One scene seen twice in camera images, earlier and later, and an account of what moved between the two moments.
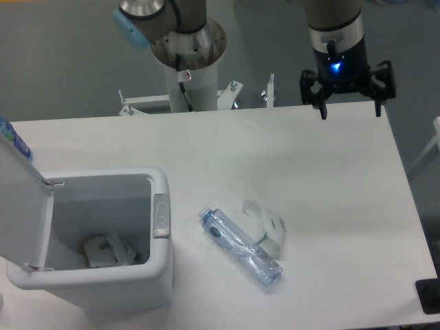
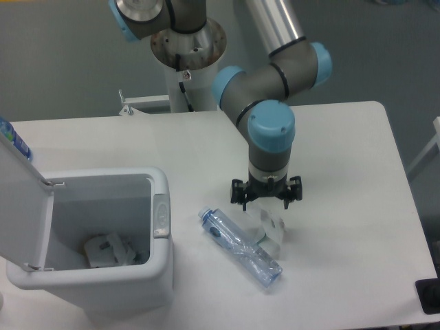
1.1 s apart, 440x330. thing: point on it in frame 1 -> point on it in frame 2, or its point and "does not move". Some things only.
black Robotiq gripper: [346, 71] -> [271, 185]
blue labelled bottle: [7, 128] does not move
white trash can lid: [26, 209] does not move
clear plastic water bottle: [258, 263] does not move
